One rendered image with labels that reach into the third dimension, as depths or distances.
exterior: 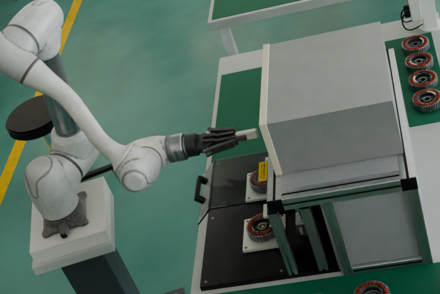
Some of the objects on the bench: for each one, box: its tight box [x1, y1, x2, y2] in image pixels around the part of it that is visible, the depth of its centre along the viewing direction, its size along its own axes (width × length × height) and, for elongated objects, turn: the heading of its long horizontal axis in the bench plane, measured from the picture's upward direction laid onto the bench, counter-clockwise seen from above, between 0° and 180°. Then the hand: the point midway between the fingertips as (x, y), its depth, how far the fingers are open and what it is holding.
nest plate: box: [242, 214, 286, 253], centre depth 283 cm, size 15×15×1 cm
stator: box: [246, 213, 275, 243], centre depth 282 cm, size 11×11×4 cm
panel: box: [320, 204, 342, 269], centre depth 279 cm, size 1×66×30 cm, turn 16°
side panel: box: [323, 183, 433, 276], centre depth 251 cm, size 28×3×32 cm, turn 106°
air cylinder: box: [295, 212, 308, 236], centre depth 279 cm, size 5×8×6 cm
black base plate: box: [200, 200, 340, 291], centre depth 293 cm, size 47×64×2 cm
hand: (247, 134), depth 262 cm, fingers closed
